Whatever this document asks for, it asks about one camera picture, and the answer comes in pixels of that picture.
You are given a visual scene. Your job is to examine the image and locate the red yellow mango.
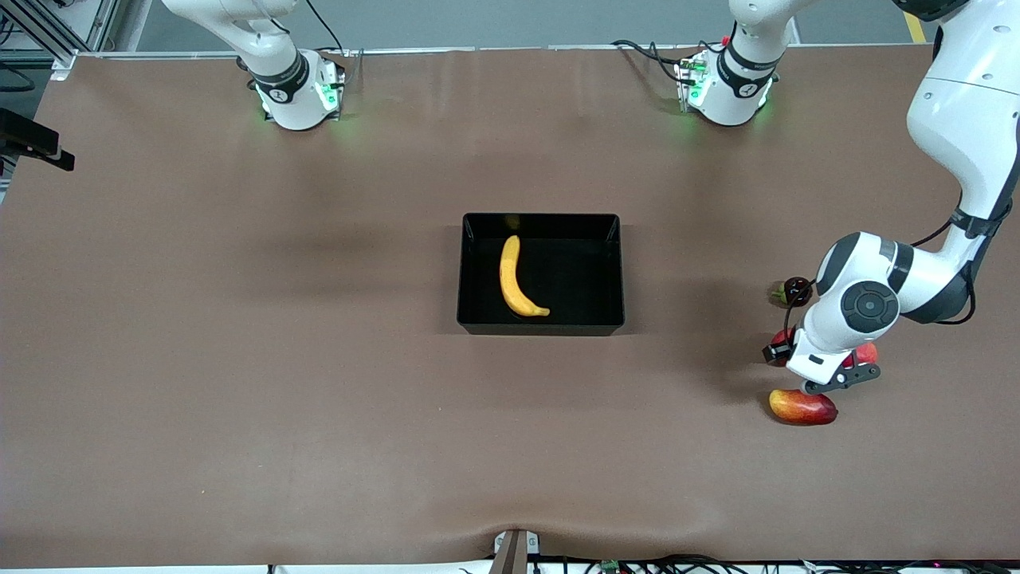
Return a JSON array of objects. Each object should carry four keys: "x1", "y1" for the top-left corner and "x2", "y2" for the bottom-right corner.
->
[{"x1": 768, "y1": 388, "x2": 838, "y2": 427}]

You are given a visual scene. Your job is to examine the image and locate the brown table cover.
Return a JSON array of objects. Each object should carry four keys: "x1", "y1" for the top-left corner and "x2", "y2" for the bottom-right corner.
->
[{"x1": 0, "y1": 48, "x2": 1020, "y2": 568}]

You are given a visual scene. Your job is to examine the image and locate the black cable at right base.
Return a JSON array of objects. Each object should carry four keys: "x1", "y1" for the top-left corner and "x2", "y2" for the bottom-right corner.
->
[{"x1": 305, "y1": 0, "x2": 349, "y2": 61}]

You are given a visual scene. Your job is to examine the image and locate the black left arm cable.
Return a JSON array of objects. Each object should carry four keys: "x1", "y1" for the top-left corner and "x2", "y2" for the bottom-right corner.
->
[{"x1": 783, "y1": 209, "x2": 979, "y2": 345}]

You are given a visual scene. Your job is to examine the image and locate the black cables at left base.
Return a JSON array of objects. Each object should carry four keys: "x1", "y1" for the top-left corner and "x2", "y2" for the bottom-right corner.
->
[{"x1": 611, "y1": 39, "x2": 688, "y2": 85}]

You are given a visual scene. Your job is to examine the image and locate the black plastic box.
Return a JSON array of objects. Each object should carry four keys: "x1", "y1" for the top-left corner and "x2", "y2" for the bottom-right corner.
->
[{"x1": 457, "y1": 212, "x2": 626, "y2": 336}]

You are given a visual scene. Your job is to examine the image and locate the dark purple mangosteen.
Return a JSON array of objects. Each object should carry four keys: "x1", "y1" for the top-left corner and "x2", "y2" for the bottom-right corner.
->
[{"x1": 770, "y1": 277, "x2": 814, "y2": 309}]

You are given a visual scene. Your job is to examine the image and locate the yellow banana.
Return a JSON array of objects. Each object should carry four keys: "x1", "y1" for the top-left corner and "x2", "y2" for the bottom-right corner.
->
[{"x1": 499, "y1": 235, "x2": 551, "y2": 318}]

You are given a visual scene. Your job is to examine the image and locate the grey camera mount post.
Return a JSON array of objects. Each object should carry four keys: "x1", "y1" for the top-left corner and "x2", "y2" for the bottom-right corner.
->
[{"x1": 490, "y1": 529, "x2": 541, "y2": 574}]

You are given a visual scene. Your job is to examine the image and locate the aluminium frame profile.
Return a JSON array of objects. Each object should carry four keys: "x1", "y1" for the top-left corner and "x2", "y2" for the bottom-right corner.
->
[{"x1": 0, "y1": 0, "x2": 122, "y2": 81}]

